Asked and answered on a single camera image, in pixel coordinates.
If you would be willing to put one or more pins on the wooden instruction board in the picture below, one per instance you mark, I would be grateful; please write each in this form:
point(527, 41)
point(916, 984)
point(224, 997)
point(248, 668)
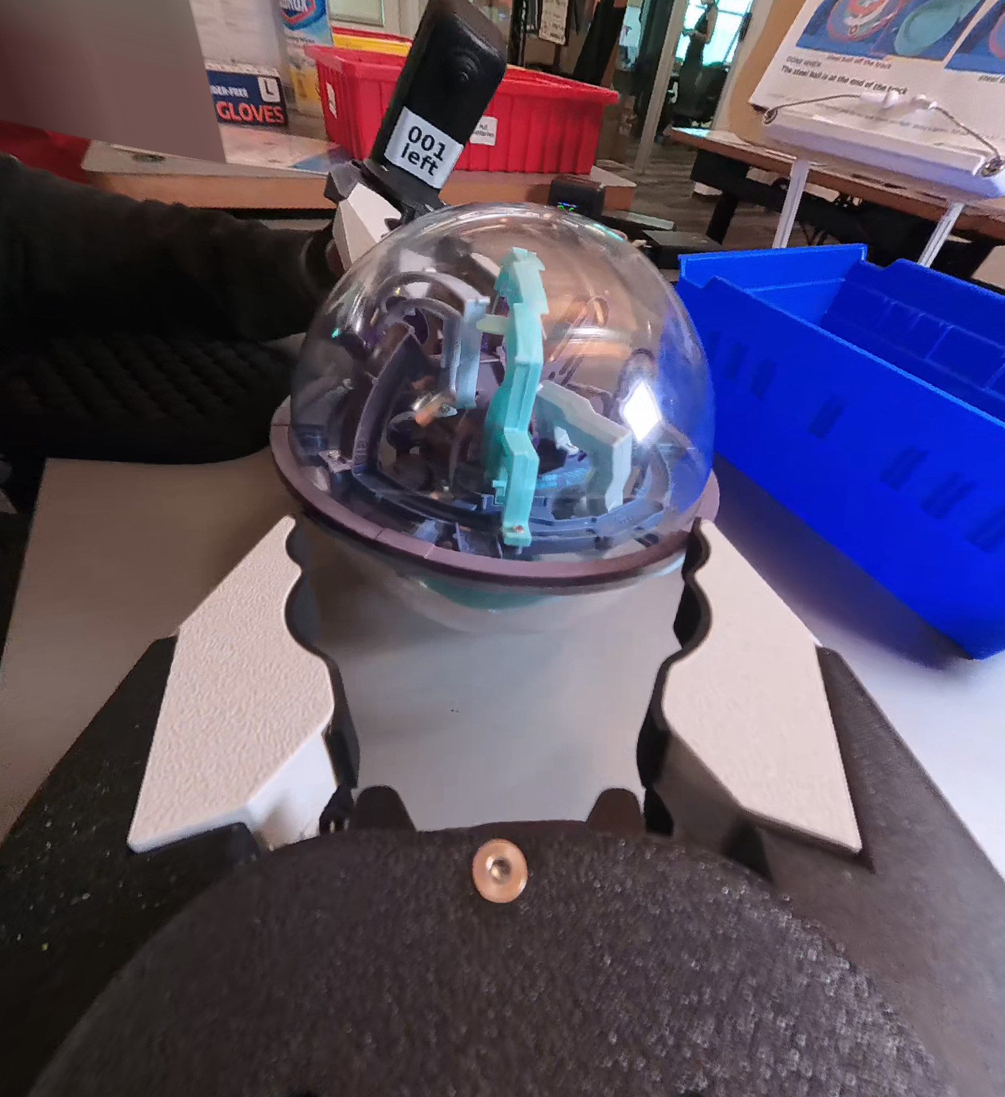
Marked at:
point(914, 52)

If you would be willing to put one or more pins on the red plastic bin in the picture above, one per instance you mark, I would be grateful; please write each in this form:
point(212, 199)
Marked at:
point(520, 104)

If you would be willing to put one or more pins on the small black digital timer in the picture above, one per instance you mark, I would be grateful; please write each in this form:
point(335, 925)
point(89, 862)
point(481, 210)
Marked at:
point(574, 192)

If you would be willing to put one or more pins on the blue white glove box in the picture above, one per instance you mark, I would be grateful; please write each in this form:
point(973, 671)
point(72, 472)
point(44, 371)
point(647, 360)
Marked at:
point(250, 97)

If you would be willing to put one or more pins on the clear plastic maze ball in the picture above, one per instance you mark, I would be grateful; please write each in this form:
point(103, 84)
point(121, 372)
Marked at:
point(495, 403)

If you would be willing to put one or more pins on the black mesh cushion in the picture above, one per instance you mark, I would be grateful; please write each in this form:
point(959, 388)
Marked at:
point(126, 395)

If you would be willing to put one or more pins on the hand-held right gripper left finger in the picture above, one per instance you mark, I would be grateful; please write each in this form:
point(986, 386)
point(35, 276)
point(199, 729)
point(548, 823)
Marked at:
point(237, 703)

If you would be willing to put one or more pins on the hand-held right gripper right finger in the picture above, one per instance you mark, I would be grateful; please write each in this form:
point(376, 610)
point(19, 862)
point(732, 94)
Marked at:
point(760, 711)

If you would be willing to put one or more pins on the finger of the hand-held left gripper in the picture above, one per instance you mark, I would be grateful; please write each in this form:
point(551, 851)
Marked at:
point(366, 223)

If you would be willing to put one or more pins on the blue plastic bin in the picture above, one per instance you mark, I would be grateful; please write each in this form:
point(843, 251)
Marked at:
point(879, 428)

